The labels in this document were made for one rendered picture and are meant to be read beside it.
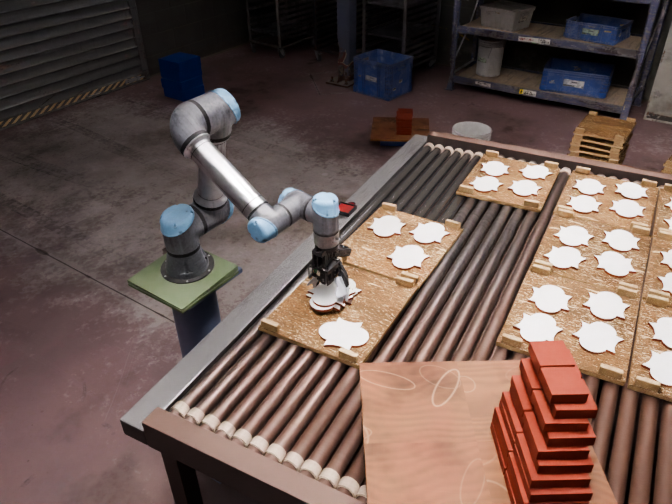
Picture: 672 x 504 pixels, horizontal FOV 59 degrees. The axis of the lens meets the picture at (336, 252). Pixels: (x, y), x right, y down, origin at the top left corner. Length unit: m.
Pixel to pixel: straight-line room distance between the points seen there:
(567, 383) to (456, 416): 0.35
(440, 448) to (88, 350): 2.33
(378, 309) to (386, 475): 0.68
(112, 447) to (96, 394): 0.35
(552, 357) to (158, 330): 2.48
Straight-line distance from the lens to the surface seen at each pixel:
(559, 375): 1.20
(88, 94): 6.90
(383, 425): 1.41
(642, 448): 1.68
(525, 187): 2.62
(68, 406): 3.11
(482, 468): 1.37
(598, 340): 1.89
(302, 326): 1.81
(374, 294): 1.92
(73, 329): 3.53
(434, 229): 2.25
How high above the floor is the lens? 2.13
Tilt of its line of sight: 34 degrees down
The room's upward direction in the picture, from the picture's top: 1 degrees counter-clockwise
